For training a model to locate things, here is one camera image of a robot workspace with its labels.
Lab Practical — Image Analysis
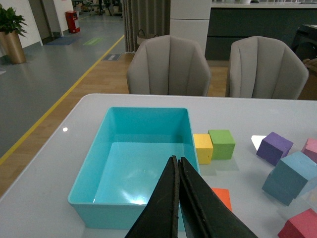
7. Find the teal plastic bin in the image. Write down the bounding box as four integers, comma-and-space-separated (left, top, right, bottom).
68, 107, 199, 229

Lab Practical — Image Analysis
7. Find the grey curtain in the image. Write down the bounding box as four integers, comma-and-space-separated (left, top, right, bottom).
121, 0, 170, 53

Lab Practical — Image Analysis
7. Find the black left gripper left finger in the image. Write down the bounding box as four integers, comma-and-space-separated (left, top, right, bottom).
126, 156, 179, 238

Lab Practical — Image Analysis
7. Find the white cabinet column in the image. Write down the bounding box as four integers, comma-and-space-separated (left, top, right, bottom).
169, 0, 211, 52

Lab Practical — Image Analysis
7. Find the red bin in hallway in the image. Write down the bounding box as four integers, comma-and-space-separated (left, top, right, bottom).
65, 10, 80, 34

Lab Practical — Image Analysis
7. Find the left beige chair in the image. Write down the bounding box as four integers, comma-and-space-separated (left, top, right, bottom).
127, 35, 211, 96

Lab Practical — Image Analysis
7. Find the red foam cube near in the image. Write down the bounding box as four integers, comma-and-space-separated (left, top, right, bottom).
278, 208, 317, 238

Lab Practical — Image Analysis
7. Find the pink foam cube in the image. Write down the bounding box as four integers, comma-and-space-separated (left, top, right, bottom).
301, 138, 317, 163

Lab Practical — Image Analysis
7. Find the green foam cube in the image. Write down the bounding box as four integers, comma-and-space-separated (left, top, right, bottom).
208, 129, 236, 160

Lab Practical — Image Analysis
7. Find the black appliance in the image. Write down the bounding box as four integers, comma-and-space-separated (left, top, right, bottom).
291, 24, 317, 61

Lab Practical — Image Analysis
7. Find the beige chair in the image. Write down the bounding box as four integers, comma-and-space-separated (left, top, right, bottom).
127, 35, 211, 96
225, 36, 309, 100

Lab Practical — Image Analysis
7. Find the light blue foam cube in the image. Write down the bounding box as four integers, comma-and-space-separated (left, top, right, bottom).
262, 152, 317, 206

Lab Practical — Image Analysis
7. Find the dark counter cabinet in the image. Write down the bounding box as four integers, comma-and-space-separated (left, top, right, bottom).
205, 3, 317, 61

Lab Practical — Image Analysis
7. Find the yellow foam cube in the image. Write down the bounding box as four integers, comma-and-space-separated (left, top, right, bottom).
193, 133, 213, 165

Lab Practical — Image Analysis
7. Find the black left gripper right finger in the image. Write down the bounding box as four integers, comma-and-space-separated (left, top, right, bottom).
178, 157, 256, 238

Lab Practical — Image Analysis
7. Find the potted plant gold pot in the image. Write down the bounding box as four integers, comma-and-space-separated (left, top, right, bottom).
0, 5, 27, 64

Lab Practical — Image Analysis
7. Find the woven basket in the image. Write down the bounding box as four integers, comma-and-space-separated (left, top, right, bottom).
137, 29, 159, 45

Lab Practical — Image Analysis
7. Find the orange foam cube near teal bin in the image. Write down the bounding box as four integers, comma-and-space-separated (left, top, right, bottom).
211, 187, 232, 211

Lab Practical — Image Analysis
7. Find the right beige chair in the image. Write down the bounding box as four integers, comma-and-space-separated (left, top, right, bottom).
225, 36, 309, 100

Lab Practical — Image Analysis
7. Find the purple foam cube far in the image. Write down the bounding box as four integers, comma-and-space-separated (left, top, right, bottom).
256, 132, 294, 166

